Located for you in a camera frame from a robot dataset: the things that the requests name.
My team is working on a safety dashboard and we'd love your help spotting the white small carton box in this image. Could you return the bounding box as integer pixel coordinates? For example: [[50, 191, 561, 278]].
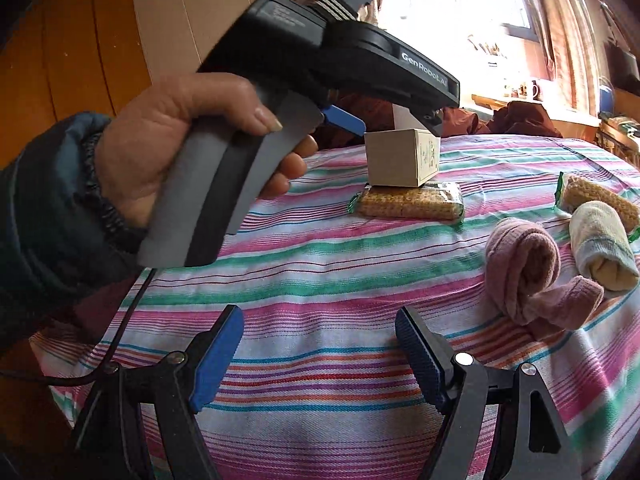
[[363, 129, 440, 188]]

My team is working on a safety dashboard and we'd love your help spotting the green cracker pack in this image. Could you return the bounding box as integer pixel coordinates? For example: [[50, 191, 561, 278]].
[[554, 172, 639, 242]]

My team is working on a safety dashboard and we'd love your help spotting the pink sock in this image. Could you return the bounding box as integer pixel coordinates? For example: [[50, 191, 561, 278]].
[[485, 218, 604, 340]]

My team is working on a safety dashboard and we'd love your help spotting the cream sock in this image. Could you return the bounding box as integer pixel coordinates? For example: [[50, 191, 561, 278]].
[[570, 200, 639, 292]]

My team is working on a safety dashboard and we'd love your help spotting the white foam block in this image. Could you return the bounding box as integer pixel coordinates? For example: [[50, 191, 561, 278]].
[[392, 104, 426, 131]]

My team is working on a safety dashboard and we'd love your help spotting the person's left forearm sleeve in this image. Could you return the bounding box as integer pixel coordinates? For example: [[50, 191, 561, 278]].
[[1, 112, 144, 350]]

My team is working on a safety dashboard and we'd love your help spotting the person's left hand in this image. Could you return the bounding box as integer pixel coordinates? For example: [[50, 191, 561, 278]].
[[94, 71, 320, 230]]

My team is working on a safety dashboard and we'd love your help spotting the maroon cloth pile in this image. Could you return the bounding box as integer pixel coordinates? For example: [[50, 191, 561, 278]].
[[312, 93, 562, 150]]

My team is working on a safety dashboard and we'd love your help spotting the mug on windowsill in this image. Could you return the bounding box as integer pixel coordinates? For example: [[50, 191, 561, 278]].
[[527, 79, 541, 102]]

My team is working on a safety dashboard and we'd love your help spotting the striped tablecloth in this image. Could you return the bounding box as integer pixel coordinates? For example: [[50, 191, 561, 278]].
[[29, 132, 640, 480]]

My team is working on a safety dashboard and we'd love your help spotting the blue chair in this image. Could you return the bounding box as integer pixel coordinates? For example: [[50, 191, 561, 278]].
[[599, 81, 615, 114]]

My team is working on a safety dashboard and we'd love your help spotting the wooden side desk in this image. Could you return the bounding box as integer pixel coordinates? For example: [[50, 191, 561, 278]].
[[596, 88, 639, 168]]

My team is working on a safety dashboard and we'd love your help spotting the wooden wardrobe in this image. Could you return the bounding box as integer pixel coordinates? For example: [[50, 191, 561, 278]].
[[1, 0, 151, 165]]

